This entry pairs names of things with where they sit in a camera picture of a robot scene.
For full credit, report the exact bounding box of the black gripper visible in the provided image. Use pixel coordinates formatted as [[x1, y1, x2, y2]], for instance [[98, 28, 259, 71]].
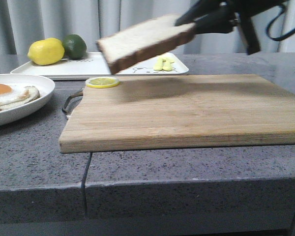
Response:
[[175, 0, 285, 55]]

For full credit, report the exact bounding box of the fried egg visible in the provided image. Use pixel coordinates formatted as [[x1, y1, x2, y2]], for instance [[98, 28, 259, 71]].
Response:
[[0, 84, 30, 105]]

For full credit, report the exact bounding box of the white rectangular tray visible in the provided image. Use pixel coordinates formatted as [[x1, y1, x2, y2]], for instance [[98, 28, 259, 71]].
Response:
[[10, 52, 189, 80]]

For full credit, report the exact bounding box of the white bread slice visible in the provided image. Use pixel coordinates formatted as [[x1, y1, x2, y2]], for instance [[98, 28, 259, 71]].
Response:
[[96, 14, 196, 74]]

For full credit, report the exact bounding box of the white round plate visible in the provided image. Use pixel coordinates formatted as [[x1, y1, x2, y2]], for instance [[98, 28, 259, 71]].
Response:
[[0, 74, 55, 126]]

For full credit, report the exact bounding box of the wooden cutting board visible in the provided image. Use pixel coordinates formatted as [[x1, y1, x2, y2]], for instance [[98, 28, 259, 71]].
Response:
[[59, 74, 295, 153]]

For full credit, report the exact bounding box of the grey curtain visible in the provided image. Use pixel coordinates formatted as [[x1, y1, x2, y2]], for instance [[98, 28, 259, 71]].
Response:
[[0, 0, 295, 55]]

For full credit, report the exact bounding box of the yellow lemon slice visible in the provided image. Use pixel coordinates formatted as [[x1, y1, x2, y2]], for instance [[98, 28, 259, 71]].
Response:
[[85, 76, 120, 89]]

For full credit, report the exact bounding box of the metal cutting board handle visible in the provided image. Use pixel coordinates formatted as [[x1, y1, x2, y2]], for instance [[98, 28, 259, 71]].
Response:
[[61, 88, 84, 119]]

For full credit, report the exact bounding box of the green lime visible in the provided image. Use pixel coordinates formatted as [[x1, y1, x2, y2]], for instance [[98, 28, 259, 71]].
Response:
[[62, 34, 87, 59]]

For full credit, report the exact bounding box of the black cable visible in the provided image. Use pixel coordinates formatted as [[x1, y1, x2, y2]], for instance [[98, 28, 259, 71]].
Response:
[[265, 2, 295, 42]]

